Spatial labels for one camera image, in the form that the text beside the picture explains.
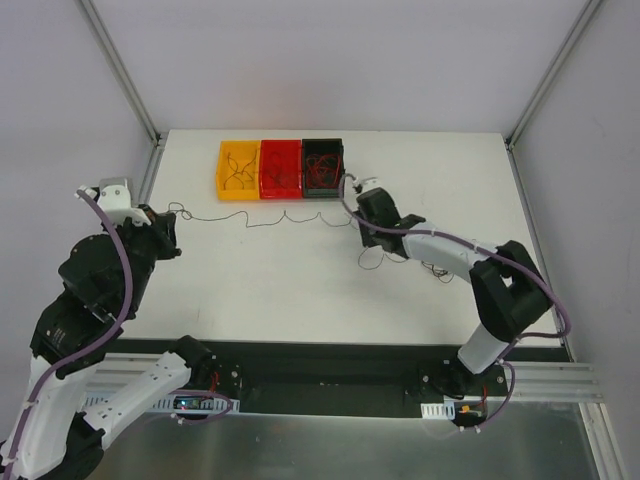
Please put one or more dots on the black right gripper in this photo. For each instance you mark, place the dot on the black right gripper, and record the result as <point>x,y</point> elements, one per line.
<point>373,232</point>

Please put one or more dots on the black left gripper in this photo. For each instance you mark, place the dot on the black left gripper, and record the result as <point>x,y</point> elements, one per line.
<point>163,234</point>

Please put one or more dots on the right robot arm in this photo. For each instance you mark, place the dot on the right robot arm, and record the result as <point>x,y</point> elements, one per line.
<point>506,284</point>

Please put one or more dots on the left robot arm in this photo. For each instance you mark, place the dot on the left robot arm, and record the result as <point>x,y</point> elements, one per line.
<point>104,279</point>

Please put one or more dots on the black plastic bin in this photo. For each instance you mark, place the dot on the black plastic bin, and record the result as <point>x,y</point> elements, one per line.
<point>322,165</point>

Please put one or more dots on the red plastic bin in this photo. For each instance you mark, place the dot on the red plastic bin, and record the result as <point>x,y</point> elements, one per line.
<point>280,174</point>

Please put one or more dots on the yellow plastic bin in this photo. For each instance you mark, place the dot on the yellow plastic bin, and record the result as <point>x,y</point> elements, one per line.
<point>237,172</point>

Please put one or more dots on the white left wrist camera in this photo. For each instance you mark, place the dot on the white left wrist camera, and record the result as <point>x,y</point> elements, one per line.
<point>113,197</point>

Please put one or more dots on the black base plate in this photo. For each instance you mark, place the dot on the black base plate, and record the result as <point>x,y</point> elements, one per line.
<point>369,381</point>

